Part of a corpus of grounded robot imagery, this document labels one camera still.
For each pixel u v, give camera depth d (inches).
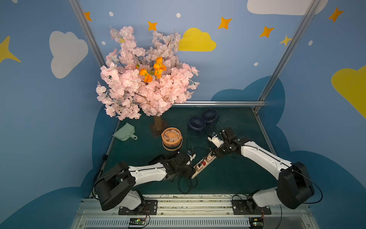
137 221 28.3
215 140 31.3
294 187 16.7
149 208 29.4
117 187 16.7
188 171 29.6
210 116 42.1
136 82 22.3
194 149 37.7
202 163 32.3
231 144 25.5
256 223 28.3
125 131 42.4
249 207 26.3
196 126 38.7
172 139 36.8
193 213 28.9
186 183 32.1
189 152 30.1
